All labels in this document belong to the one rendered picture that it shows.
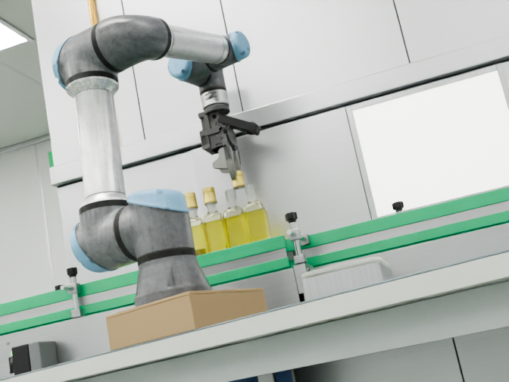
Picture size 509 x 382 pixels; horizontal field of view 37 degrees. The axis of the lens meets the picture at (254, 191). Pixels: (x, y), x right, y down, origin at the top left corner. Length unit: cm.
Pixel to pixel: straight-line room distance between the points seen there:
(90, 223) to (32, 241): 444
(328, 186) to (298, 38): 46
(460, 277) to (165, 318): 55
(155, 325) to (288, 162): 88
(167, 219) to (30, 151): 472
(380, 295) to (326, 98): 112
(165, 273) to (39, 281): 452
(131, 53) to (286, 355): 74
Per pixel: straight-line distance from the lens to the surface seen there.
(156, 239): 145
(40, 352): 196
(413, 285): 109
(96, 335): 197
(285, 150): 213
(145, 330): 140
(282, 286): 180
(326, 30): 225
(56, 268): 586
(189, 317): 132
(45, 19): 263
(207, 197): 203
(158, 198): 146
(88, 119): 164
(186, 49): 178
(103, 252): 154
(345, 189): 208
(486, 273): 105
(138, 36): 165
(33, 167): 609
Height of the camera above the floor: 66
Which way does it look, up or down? 13 degrees up
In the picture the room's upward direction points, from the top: 11 degrees counter-clockwise
